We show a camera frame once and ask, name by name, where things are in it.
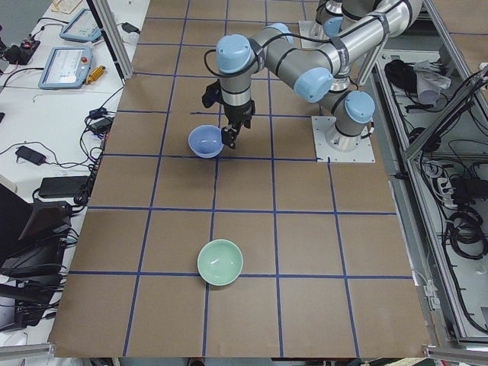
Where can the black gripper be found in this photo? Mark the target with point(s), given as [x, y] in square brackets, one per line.
[239, 112]

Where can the green bowl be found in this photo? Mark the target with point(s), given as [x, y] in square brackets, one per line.
[220, 262]

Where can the blue bowl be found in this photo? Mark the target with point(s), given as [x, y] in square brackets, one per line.
[205, 141]

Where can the yellow tool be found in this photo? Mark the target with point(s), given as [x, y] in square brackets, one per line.
[95, 74]

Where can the near teach pendant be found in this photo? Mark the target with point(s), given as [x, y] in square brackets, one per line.
[66, 68]

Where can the teach pendant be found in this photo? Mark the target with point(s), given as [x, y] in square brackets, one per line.
[82, 28]
[66, 68]

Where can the far teach pendant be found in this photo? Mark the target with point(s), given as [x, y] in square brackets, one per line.
[82, 28]

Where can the black laptop charger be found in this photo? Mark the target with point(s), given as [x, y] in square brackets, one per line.
[30, 155]

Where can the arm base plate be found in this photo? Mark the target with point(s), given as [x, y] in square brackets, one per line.
[331, 146]
[312, 33]

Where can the aluminium frame post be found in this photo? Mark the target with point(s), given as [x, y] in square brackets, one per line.
[104, 18]

